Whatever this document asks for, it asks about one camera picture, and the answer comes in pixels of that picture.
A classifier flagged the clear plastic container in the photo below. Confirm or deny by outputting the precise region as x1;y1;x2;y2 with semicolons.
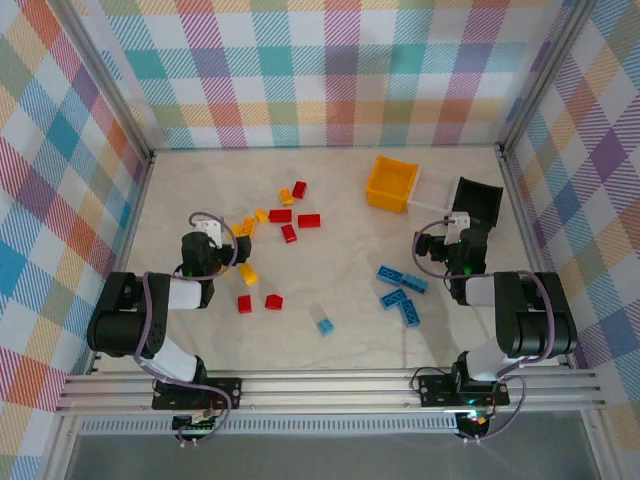
405;167;464;217

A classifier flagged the black plastic container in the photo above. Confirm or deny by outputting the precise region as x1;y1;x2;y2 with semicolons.
449;175;505;231

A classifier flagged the yellow plastic container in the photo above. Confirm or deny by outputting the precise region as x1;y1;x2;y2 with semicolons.
364;155;421;215

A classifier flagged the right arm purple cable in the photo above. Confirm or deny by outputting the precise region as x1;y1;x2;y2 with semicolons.
410;215;559;446

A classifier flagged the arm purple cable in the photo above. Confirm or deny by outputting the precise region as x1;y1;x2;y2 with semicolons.
410;215;559;446
133;211;239;446

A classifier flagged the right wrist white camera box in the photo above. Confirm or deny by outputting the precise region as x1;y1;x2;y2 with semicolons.
443;211;472;246

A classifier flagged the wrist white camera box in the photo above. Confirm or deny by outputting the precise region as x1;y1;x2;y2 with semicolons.
443;211;472;246
194;217;225;250

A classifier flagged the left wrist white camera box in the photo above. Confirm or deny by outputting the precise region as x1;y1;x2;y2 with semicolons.
194;217;225;250

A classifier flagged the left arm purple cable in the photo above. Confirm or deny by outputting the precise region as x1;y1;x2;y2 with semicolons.
133;211;239;446

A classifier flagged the aluminium side rail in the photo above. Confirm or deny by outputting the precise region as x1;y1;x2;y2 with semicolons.
498;144;576;371
87;152;156;376

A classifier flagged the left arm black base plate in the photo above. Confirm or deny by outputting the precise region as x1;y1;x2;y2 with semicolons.
151;377;243;412

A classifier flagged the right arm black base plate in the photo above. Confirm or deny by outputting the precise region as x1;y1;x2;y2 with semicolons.
417;373;511;409

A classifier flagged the aluminium mounting rail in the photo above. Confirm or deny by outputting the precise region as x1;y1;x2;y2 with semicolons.
54;367;607;416

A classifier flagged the aluminium corner post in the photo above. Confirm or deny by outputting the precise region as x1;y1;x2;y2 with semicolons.
49;0;154;164
497;0;599;151

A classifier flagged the slotted grey cable duct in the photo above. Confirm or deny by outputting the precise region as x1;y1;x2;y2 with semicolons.
78;418;461;436

